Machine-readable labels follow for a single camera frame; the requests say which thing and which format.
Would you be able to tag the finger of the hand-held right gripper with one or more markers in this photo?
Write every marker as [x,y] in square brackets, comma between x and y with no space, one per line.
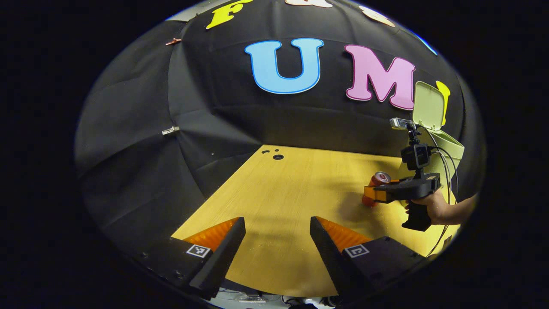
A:
[377,194]

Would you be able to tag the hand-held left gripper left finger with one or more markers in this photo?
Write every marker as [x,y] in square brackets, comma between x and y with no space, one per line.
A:
[223,253]

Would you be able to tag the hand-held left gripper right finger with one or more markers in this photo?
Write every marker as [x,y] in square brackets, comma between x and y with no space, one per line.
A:
[330,253]

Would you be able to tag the orange pop can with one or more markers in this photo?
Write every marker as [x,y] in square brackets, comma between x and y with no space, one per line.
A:
[381,178]

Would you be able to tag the pale green desktop garbage bin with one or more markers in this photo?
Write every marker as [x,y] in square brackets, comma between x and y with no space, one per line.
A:
[429,105]

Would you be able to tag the wooden desktop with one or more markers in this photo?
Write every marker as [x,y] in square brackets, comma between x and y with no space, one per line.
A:
[291,201]

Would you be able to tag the black backdrop cloth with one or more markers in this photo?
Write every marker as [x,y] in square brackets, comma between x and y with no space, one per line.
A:
[193,128]

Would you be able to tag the silver cloth clip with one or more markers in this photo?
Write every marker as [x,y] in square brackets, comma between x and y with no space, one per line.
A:
[170,130]

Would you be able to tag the copper cloth clip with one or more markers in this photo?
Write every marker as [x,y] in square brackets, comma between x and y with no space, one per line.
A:
[173,41]

